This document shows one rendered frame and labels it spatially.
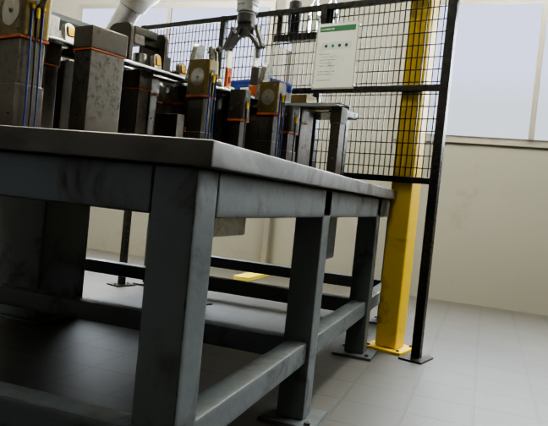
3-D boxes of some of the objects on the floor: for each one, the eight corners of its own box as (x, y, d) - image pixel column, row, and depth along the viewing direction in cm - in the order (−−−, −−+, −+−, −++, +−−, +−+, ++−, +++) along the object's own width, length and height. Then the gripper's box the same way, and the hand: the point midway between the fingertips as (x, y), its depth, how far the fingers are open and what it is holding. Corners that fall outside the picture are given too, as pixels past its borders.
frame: (168, 609, 90) (210, 166, 88) (-430, 391, 143) (-411, 113, 141) (401, 323, 331) (414, 203, 329) (146, 281, 385) (156, 177, 383)
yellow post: (399, 356, 257) (450, -120, 251) (361, 346, 267) (409, -111, 261) (415, 349, 272) (463, -101, 266) (379, 341, 282) (424, -92, 276)
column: (-23, 313, 260) (-10, 159, 258) (29, 303, 289) (41, 165, 287) (35, 324, 249) (49, 165, 247) (82, 313, 278) (95, 170, 276)
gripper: (216, 13, 246) (211, 67, 247) (265, 8, 232) (260, 64, 232) (228, 19, 252) (223, 71, 253) (277, 13, 238) (271, 68, 239)
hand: (242, 64), depth 243 cm, fingers open, 13 cm apart
